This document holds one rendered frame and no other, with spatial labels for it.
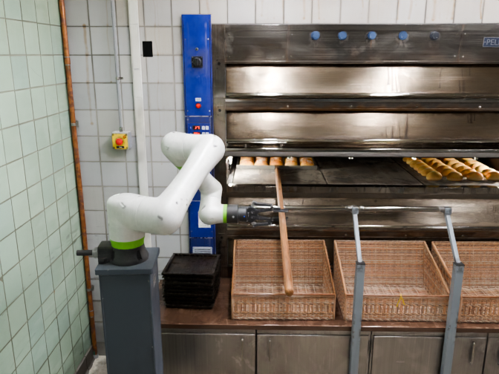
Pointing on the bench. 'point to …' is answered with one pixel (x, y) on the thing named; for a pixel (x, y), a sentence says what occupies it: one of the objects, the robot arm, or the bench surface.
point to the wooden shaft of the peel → (284, 240)
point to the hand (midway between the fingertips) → (281, 214)
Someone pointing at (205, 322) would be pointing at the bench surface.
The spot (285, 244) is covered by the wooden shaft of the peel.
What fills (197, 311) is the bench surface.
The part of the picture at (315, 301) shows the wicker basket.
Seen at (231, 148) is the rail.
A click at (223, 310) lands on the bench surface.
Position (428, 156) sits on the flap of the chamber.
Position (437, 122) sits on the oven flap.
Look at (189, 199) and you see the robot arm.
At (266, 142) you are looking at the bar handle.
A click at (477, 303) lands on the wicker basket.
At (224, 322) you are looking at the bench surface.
